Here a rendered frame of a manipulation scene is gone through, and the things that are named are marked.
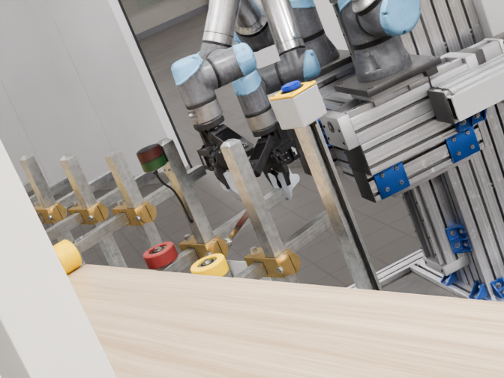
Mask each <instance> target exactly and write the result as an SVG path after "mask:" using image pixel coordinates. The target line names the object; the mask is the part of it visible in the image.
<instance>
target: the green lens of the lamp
mask: <svg viewBox="0 0 504 378"><path fill-rule="evenodd" d="M166 163H167V160H166V158H165V156H164V153H163V154H162V155H161V156H160V157H159V158H157V159H156V160H153V161H151V162H148V163H140V165H141V167H142V169H143V172H144V173H148V172H151V171H153V170H156V169H158V168H160V167H162V166H164V165H165V164H166Z"/></svg>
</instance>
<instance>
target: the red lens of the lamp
mask: <svg viewBox="0 0 504 378"><path fill-rule="evenodd" d="M162 154H163V151H162V149H161V147H160V144H159V143H158V146H157V147H155V148H153V149H152V150H150V151H147V152H145V153H142V154H137V153H136V156H137V158H138V160H139V162H140V163H145V162H148V161H151V160H153V159H155V158H157V157H159V156H160V155H162Z"/></svg>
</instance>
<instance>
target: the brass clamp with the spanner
mask: <svg viewBox="0 0 504 378"><path fill-rule="evenodd" d="M191 237H192V239H191V240H190V241H183V242H181V243H180V244H178V245H179V247H180V248H181V252H182V251H184V250H186V249H187V248H194V249H195V251H196V254H197V256H198V257H199V259H198V260H200V259H202V258H203V257H207V256H208V255H212V254H223V255H224V257H226V256H227V254H228V251H229V248H228V244H227V243H226V242H225V241H224V240H223V239H221V238H220V236H219V235H215V237H214V238H213V239H212V240H210V241H208V242H207V243H205V244H197V242H196V240H195V238H194V235H192V236H191ZM198 260H197V261H198ZM195 262H196V261H195Z"/></svg>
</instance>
